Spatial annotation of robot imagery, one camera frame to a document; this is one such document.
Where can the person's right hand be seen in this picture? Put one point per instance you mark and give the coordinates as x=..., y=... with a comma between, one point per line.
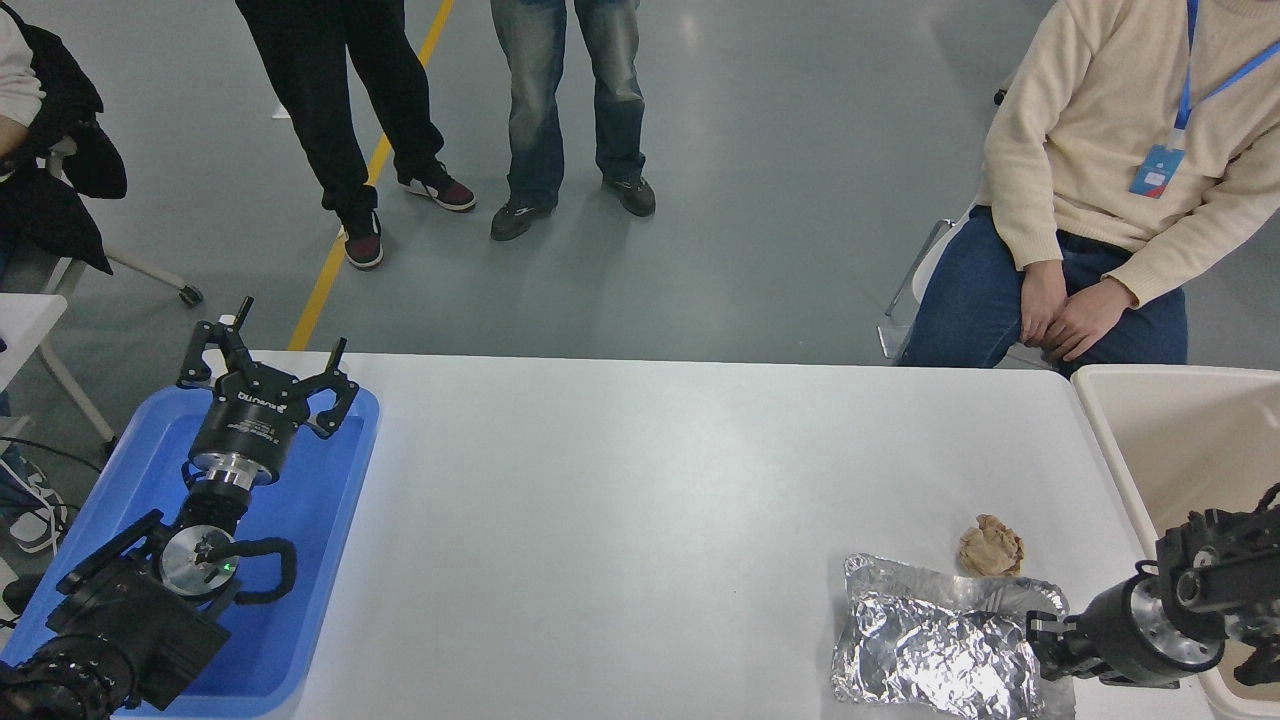
x=1043, y=300

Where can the large pale bin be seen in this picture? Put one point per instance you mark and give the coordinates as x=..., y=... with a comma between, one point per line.
x=1170, y=440

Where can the wheeled office chair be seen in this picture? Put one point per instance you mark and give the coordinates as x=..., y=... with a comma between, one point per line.
x=190, y=295

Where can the blue plastic tray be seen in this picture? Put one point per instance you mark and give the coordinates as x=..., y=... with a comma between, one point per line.
x=310, y=520

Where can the person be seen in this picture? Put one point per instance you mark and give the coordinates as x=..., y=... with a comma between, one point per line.
x=560, y=100
x=330, y=100
x=1080, y=120
x=50, y=130

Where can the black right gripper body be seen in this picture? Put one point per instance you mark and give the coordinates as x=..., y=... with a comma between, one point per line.
x=1110, y=635

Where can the foil plate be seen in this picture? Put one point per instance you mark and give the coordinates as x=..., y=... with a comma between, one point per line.
x=930, y=650

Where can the person's left hand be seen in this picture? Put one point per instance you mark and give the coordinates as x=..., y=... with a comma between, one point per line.
x=1090, y=318

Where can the crumpled tan paper ball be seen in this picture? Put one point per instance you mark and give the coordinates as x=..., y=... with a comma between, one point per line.
x=990, y=550

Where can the white sneaker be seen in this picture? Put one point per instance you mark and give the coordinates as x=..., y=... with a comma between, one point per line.
x=35, y=530

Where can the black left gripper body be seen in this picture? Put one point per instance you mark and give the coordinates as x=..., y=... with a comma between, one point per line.
x=245, y=425

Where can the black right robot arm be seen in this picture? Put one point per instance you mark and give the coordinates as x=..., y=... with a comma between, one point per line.
x=1215, y=570

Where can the white chair with metal frame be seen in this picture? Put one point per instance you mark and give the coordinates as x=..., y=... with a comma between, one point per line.
x=940, y=255

